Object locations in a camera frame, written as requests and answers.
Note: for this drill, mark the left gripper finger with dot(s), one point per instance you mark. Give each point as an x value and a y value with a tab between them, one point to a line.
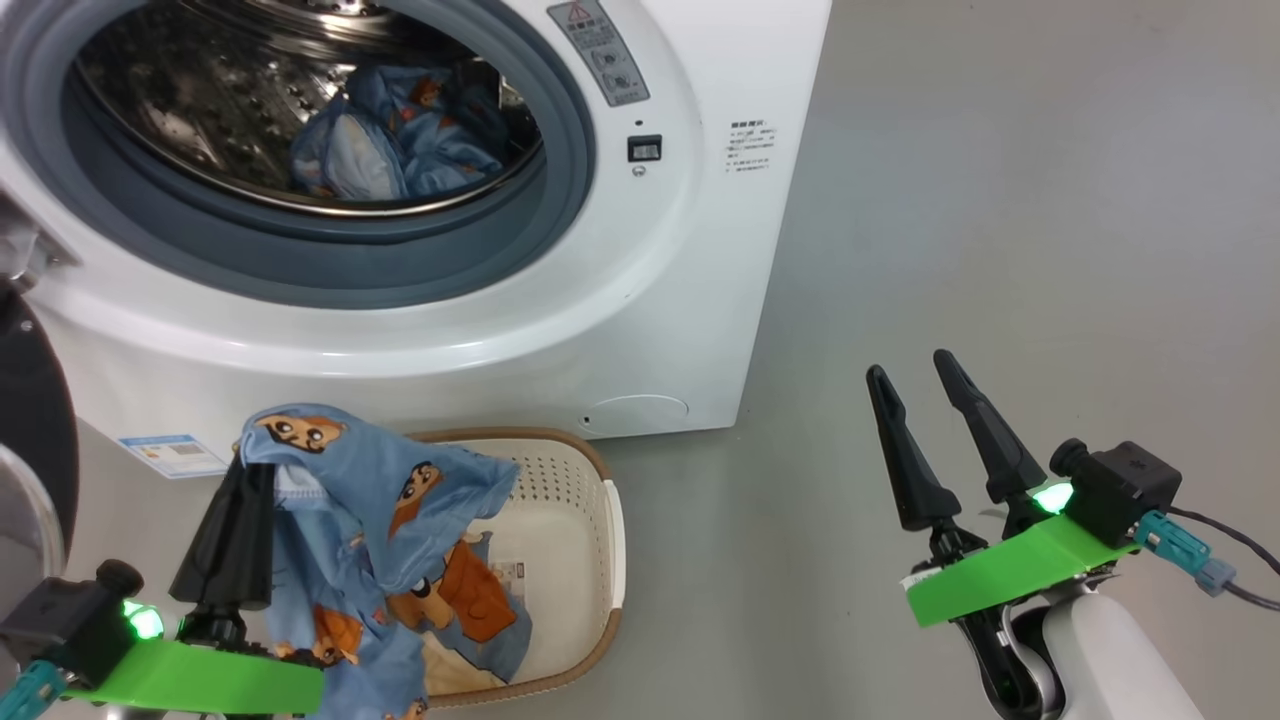
235	550

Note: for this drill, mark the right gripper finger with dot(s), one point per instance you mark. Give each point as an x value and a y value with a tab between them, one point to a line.
920	490
1000	455

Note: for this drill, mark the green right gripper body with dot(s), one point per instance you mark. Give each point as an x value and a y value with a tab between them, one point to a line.
1010	570

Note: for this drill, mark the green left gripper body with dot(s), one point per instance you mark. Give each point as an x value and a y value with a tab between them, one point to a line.
200	680

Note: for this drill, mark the blue cartoon garment cream lining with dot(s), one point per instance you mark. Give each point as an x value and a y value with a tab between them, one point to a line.
350	520

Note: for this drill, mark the black round glass washer door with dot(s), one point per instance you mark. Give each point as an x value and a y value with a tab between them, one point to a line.
30	400

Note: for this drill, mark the blue cartoon print garment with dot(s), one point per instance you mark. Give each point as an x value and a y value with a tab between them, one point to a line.
440	140

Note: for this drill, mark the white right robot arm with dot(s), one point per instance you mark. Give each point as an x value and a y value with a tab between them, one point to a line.
1100	660

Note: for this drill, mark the white front-load washing machine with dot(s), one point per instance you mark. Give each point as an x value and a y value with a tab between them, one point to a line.
650	330

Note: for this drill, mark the metal door hinge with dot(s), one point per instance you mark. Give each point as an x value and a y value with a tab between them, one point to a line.
30	255

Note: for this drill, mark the black door lock latch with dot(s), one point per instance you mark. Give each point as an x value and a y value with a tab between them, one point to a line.
644	149

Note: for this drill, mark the stainless steel washing machine drum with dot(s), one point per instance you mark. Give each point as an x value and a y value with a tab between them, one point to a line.
180	90

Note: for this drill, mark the blue energy label sticker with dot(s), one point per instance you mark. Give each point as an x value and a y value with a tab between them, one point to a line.
170	455

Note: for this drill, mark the paper basket label sticker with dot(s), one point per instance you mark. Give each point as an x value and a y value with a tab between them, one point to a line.
510	577

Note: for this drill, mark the round white filter cover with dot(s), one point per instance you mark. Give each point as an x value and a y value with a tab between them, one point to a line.
640	415

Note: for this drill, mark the white perforated basket brown rim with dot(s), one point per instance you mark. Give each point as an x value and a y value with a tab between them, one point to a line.
570	520

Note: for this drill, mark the small black text label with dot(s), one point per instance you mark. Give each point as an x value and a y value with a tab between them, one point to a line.
752	147

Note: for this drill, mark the grey warning sticker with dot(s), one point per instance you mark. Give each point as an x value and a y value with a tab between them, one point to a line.
600	55

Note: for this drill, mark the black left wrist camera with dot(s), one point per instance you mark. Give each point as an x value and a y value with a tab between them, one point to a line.
70	610

